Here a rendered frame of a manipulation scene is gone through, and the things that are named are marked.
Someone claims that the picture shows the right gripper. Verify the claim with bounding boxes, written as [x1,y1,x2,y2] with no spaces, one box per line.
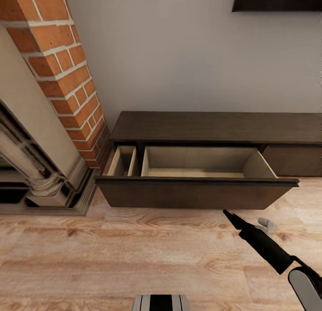
[223,209,279,259]

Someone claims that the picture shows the robot trunk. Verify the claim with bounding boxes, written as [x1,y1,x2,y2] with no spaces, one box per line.
[131,294,191,311]

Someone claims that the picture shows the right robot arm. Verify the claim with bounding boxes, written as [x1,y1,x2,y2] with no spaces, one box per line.
[223,209,322,311]

